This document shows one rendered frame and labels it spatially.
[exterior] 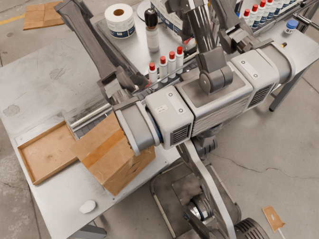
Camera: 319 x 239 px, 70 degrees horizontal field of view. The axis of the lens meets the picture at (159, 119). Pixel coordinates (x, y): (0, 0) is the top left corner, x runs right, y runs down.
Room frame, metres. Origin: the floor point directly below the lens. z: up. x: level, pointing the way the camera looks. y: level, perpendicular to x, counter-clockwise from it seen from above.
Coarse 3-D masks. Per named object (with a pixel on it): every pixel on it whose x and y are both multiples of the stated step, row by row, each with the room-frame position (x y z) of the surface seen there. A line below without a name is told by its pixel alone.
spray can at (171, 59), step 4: (172, 52) 0.98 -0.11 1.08; (172, 56) 0.96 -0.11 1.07; (168, 60) 0.96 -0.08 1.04; (172, 60) 0.95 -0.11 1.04; (168, 64) 0.96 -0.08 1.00; (172, 64) 0.95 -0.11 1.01; (168, 68) 0.96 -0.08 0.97; (172, 68) 0.95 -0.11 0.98; (168, 72) 0.96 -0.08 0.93; (172, 76) 0.95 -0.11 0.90
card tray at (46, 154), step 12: (48, 132) 0.65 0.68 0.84; (60, 132) 0.65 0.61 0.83; (24, 144) 0.57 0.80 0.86; (36, 144) 0.58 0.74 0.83; (48, 144) 0.57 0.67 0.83; (60, 144) 0.57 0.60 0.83; (72, 144) 0.56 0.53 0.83; (24, 156) 0.51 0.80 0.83; (36, 156) 0.50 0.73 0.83; (48, 156) 0.50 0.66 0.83; (60, 156) 0.49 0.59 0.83; (72, 156) 0.48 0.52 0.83; (36, 168) 0.43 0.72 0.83; (48, 168) 0.42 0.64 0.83; (60, 168) 0.41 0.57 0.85; (36, 180) 0.36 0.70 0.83
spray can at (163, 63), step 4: (164, 56) 0.95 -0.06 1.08; (160, 60) 0.93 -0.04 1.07; (164, 60) 0.93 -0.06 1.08; (160, 64) 0.93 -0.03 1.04; (164, 64) 0.92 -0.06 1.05; (160, 68) 0.92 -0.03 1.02; (164, 68) 0.92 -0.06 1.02; (160, 72) 0.92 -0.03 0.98; (164, 72) 0.92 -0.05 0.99; (160, 76) 0.93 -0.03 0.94; (164, 80) 0.92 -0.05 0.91
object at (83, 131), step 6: (264, 24) 1.38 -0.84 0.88; (186, 66) 1.04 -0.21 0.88; (192, 66) 1.04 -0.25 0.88; (168, 78) 0.95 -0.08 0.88; (174, 78) 0.95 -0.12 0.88; (162, 84) 0.91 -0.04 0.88; (138, 90) 0.88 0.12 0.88; (156, 90) 0.87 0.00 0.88; (138, 96) 0.83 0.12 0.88; (144, 96) 0.83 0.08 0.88; (108, 108) 0.76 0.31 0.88; (96, 114) 0.72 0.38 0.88; (108, 114) 0.72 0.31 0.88; (96, 120) 0.68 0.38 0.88; (78, 126) 0.65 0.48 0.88; (90, 126) 0.65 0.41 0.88; (78, 132) 0.61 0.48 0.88; (84, 132) 0.61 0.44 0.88
